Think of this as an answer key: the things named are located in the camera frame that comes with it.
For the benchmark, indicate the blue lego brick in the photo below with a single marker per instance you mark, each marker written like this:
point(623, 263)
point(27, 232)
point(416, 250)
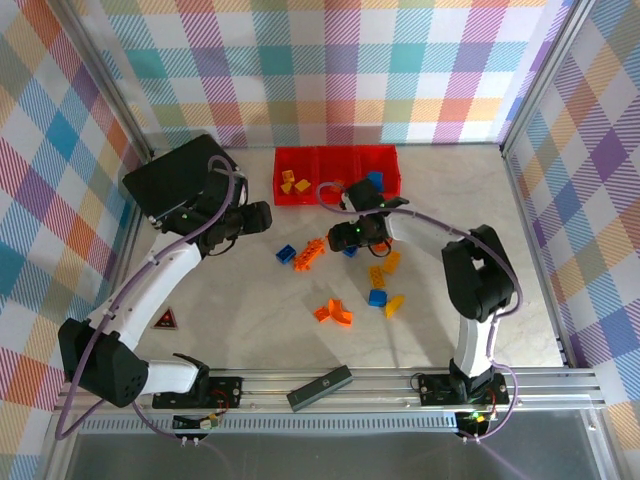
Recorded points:
point(375, 180)
point(350, 252)
point(378, 298)
point(285, 253)

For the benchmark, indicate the long orange lego brick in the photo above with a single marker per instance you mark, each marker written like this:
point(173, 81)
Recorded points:
point(309, 255)

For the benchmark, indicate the long yellow lego brick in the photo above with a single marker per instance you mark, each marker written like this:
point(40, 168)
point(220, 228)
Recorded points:
point(391, 262)

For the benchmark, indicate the yellow sloped lego brick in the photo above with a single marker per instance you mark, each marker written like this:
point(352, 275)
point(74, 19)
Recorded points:
point(302, 187)

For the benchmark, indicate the orange curved lego brick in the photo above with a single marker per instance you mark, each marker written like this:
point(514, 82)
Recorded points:
point(341, 313)

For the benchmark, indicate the small orange lego brick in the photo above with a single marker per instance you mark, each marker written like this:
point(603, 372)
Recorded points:
point(322, 313)

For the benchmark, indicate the yellow wedge lego brick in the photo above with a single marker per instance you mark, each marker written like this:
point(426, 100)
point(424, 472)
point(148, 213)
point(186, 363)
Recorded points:
point(395, 306)

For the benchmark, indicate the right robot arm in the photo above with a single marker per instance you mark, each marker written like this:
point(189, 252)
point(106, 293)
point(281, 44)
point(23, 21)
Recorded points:
point(480, 280)

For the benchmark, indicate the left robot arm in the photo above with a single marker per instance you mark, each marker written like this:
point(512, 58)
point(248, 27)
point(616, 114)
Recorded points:
point(165, 280)

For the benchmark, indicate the black hard case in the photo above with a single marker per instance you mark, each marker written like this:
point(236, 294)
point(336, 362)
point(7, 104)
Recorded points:
point(170, 175)

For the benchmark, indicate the red triangle badge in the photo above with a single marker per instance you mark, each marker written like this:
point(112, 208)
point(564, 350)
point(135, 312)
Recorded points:
point(166, 321)

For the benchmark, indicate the black rectangular device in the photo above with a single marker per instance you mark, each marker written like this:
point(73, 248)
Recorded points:
point(320, 387)

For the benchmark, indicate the perforated metal strip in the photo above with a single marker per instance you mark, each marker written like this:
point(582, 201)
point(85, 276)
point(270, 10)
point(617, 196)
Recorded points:
point(325, 425)

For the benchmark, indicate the grey metal panel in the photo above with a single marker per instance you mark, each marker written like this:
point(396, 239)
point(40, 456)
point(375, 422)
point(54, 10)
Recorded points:
point(325, 460)

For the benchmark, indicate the aluminium side rail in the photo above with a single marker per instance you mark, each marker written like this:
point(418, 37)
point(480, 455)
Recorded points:
point(539, 260)
point(127, 235)

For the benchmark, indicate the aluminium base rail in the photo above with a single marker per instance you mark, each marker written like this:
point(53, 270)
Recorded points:
point(380, 387)

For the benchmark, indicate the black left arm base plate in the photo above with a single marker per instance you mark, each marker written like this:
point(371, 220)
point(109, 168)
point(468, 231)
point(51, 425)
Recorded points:
point(227, 390)

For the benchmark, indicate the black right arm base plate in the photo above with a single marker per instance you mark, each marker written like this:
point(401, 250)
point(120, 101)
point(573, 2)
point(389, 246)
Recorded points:
point(435, 390)

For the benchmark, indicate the aluminium frame post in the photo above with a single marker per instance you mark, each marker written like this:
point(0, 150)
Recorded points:
point(545, 75)
point(107, 85)

